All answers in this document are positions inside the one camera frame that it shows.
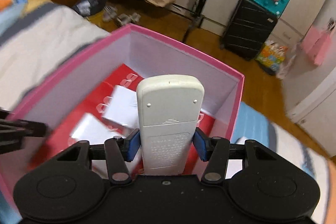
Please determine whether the white charger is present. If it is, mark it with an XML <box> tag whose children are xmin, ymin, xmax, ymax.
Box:
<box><xmin>70</xmin><ymin>113</ymin><xmax>125</xmax><ymax>145</ymax></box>
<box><xmin>102</xmin><ymin>85</ymin><xmax>138</xmax><ymax>129</ymax></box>

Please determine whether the beige remote control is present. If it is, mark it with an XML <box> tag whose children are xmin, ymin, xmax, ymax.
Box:
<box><xmin>136</xmin><ymin>75</ymin><xmax>205</xmax><ymax>176</ymax></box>

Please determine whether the red patterned box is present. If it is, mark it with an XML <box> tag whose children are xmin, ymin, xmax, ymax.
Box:
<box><xmin>30</xmin><ymin>65</ymin><xmax>214</xmax><ymax>176</ymax></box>

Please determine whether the pink cardboard box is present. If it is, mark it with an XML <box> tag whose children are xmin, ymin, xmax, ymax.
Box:
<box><xmin>1</xmin><ymin>25</ymin><xmax>244</xmax><ymax>223</ymax></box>

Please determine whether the striped bed cover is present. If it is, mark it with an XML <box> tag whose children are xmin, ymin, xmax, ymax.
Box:
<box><xmin>1</xmin><ymin>0</ymin><xmax>335</xmax><ymax>223</ymax></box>

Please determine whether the colourful gift bag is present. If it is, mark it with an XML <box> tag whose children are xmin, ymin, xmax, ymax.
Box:
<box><xmin>255</xmin><ymin>40</ymin><xmax>288</xmax><ymax>76</ymax></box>

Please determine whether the black suitcase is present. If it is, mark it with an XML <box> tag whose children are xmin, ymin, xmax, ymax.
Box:
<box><xmin>220</xmin><ymin>0</ymin><xmax>278</xmax><ymax>61</ymax></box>

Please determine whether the blue duck plush blanket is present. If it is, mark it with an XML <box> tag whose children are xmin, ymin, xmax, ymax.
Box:
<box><xmin>0</xmin><ymin>0</ymin><xmax>28</xmax><ymax>35</ymax></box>

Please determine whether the pink paper bag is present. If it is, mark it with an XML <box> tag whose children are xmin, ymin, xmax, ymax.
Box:
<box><xmin>300</xmin><ymin>18</ymin><xmax>335</xmax><ymax>66</ymax></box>

